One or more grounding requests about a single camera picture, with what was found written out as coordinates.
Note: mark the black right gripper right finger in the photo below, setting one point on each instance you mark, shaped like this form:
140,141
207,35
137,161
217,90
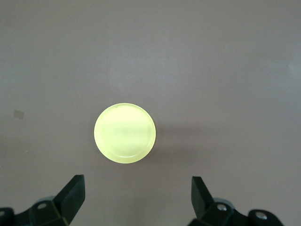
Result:
200,200

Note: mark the small brown tape patch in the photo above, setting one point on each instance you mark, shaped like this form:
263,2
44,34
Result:
19,114

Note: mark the yellow round plate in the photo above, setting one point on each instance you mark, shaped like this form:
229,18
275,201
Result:
124,133

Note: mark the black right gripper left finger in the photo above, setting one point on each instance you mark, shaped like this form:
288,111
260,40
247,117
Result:
70,197

